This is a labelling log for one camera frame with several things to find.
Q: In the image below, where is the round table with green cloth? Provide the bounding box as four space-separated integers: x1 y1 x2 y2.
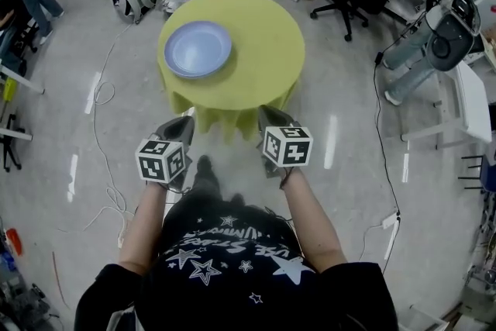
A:
157 0 306 147

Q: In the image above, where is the white workbench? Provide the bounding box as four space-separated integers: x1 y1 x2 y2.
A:
0 64 46 140

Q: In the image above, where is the blue seat black stool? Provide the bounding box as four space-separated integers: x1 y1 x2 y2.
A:
459 153 496 193

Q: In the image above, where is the grey and black machine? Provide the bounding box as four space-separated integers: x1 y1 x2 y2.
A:
425 0 484 73

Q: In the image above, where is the red orange tool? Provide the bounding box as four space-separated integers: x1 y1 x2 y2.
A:
5 228 23 257

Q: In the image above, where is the person's left forearm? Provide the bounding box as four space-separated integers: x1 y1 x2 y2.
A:
118 181 171 276

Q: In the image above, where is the white side table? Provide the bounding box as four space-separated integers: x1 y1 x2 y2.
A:
401 60 493 150

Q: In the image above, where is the person's left leg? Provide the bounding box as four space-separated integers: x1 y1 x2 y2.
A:
191 154 224 206

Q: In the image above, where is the black tripod stand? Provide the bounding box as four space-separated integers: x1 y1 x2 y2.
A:
0 114 22 171

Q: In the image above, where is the white floor cable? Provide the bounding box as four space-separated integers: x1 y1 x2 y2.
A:
83 21 135 241

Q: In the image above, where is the grey backpack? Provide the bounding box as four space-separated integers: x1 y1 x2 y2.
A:
118 0 158 24

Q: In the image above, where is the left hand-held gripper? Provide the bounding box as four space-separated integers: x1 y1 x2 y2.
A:
134 115 196 191

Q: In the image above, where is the person's black star-print shirt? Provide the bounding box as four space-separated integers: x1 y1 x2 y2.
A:
73 203 400 331

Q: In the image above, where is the white power strip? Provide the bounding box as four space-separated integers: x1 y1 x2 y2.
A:
381 212 400 230

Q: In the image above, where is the black power cable with adapter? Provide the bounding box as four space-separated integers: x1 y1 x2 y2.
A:
373 50 402 272

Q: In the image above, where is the person's right forearm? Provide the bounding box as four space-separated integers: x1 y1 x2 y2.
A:
281 168 348 272

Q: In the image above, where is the thin red cable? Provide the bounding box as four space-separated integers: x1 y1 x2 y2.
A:
52 251 71 309

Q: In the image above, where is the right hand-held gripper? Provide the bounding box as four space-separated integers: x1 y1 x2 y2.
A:
257 104 314 179

